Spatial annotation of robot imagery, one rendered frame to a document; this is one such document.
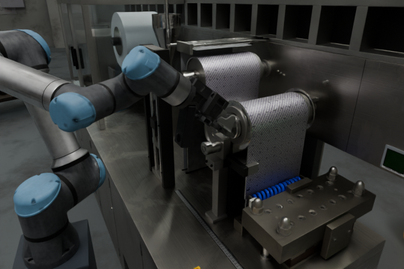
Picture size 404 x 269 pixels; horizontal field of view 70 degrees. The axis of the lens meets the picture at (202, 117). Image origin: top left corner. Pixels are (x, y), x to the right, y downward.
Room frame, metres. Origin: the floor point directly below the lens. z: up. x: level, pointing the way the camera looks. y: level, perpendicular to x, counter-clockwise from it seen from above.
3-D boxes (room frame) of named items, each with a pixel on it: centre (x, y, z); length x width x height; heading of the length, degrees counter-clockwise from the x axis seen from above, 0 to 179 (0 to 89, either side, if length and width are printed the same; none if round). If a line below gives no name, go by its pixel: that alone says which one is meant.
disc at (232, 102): (0.77, -0.10, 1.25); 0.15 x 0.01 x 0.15; 30
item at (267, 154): (0.78, -0.23, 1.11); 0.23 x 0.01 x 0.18; 120
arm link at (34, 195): (0.65, 0.45, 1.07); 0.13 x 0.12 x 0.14; 154
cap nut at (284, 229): (0.58, -0.21, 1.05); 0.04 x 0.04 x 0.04
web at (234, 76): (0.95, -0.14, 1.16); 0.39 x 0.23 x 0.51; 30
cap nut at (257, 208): (0.66, -0.16, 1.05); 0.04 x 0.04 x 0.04
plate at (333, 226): (0.63, -0.39, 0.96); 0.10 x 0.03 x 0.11; 120
